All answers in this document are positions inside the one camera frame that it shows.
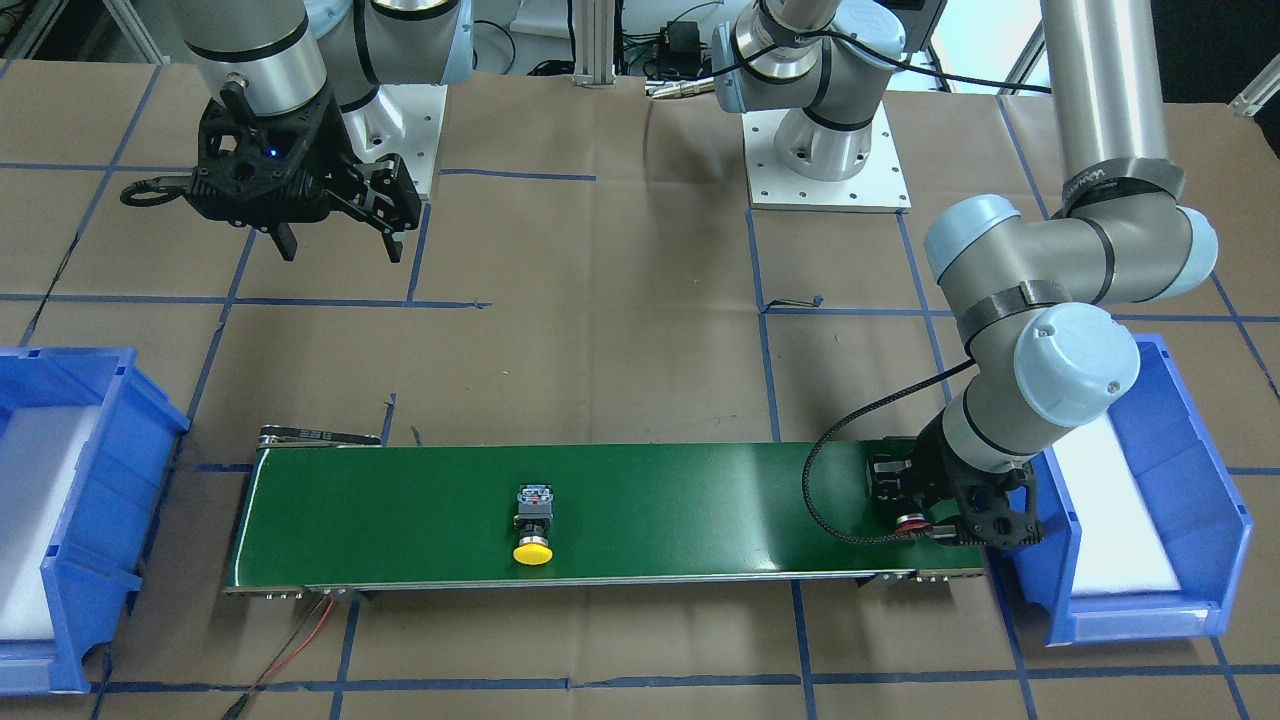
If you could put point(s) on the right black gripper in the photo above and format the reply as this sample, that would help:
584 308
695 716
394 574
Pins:
338 163

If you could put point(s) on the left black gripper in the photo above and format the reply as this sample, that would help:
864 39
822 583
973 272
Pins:
931 446

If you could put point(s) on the red push button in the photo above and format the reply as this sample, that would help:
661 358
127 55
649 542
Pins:
912 526

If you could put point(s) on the yellow push button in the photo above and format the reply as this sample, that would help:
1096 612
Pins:
533 516

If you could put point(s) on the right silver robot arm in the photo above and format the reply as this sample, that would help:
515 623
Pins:
269 57

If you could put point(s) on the blue bin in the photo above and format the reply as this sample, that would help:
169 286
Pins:
91 565
1200 518

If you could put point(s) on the green conveyor belt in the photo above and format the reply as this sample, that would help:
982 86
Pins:
376 518

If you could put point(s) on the black power adapter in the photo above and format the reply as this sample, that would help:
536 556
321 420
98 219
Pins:
681 41

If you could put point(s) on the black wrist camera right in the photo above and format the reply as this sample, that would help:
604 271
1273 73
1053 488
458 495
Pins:
999 509

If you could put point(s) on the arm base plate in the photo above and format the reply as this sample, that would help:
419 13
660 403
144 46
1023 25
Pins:
406 120
789 169

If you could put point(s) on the aluminium frame post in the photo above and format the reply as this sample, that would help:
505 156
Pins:
594 27

